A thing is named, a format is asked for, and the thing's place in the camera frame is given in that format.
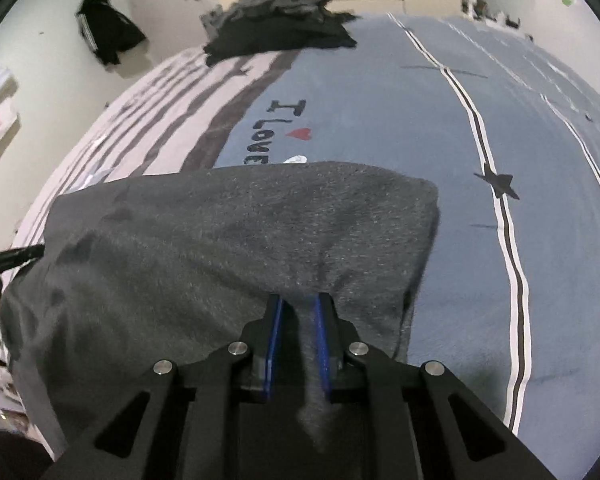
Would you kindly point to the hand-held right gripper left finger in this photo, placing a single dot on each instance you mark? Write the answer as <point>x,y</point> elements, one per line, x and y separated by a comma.
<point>275,345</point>

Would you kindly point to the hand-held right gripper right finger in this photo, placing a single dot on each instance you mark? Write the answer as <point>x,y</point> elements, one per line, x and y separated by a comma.
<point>324,345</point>

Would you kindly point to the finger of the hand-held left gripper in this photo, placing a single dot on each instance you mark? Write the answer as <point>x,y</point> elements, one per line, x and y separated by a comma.
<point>17,257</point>

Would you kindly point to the grey sweatshirt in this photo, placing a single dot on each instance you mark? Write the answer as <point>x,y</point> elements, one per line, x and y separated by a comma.
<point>205,240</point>

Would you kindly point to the black striped jacket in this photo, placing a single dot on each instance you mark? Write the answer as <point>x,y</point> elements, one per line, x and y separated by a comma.
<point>107,30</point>

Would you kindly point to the striped star bed sheet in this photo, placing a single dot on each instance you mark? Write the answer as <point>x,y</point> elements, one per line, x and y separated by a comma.
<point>380,110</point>

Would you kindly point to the black garment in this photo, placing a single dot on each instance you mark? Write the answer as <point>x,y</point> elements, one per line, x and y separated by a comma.
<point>280,37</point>

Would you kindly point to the dark grey garment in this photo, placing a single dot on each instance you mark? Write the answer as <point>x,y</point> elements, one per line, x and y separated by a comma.
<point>275,2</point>

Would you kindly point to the white nightstand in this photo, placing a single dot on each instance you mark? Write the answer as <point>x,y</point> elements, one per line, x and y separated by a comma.
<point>500,27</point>

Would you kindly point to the small white appliance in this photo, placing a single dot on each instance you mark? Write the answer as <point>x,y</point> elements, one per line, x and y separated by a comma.
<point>472,6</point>

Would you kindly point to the white headboard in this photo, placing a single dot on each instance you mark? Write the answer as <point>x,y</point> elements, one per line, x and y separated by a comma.
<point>580,25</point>

